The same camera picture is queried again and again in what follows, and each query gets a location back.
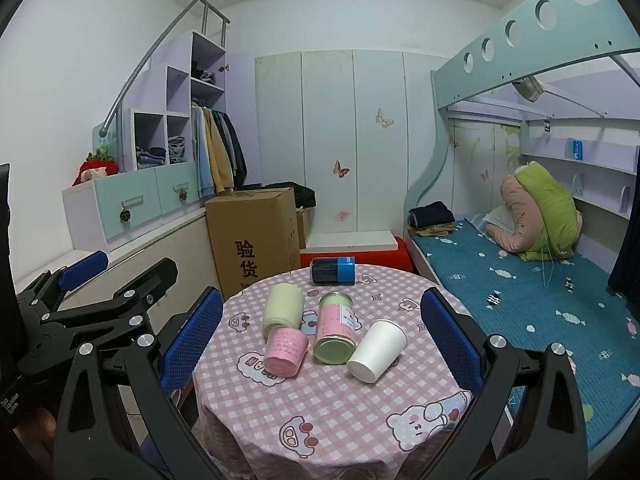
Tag yellow hanging coat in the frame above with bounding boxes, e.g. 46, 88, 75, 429
206, 109, 235, 194

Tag pink quilt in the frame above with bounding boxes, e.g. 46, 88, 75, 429
485, 175, 547, 256

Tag dark clothes bundle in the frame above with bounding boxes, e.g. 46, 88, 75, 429
191, 60, 217, 86

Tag white board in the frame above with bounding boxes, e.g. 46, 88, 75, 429
306, 231, 399, 251

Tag large cardboard box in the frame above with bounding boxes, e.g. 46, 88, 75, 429
205, 187, 302, 302

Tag light green bunk bed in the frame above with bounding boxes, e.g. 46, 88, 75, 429
405, 0, 640, 461

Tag black and blue can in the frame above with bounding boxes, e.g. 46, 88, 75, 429
310, 256, 357, 286

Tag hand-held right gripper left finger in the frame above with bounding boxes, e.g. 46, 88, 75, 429
52, 286, 226, 480

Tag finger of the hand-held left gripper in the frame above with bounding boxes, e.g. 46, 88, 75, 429
16, 250, 110, 322
40, 257, 179, 359

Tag dark hanging jacket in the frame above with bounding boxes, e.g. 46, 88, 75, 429
220, 111, 248, 187

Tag white wardrobe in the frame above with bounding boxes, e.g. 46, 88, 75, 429
254, 50, 451, 237

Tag white pillow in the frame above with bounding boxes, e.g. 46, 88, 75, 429
480, 207, 516, 241

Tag red storage box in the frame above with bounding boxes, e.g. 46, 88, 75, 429
300, 237, 415, 274

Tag black cloth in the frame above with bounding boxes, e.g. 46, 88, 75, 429
277, 182, 317, 209

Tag white paper cup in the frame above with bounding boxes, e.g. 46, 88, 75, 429
346, 319, 408, 385

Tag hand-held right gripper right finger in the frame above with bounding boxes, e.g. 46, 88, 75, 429
420, 287, 589, 480

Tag purple stair cabinet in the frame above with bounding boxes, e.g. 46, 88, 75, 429
62, 30, 257, 254

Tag light blue hanging shirt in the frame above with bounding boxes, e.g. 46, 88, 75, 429
190, 106, 216, 198

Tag pink and green can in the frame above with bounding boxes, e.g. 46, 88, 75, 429
313, 291, 362, 366

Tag pink checked tablecloth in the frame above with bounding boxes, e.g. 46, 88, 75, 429
192, 262, 482, 480

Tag dark curtain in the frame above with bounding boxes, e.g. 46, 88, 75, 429
606, 205, 640, 302

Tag blue candy print mattress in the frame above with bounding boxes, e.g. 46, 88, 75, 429
412, 217, 640, 453

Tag grey metal handrail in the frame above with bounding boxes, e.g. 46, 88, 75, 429
99, 0, 231, 138

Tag folded dark clothes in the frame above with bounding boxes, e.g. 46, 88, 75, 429
407, 201, 457, 237

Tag cream and pink can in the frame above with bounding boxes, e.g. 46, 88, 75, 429
263, 282, 309, 377

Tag red strawberry plush toy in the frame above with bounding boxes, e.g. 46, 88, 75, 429
72, 146, 120, 187

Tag person's left hand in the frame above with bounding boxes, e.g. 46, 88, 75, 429
12, 406, 56, 462

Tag folded blue clothes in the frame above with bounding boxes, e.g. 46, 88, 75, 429
136, 146, 167, 170

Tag green quilt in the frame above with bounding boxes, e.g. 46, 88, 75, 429
515, 161, 584, 262

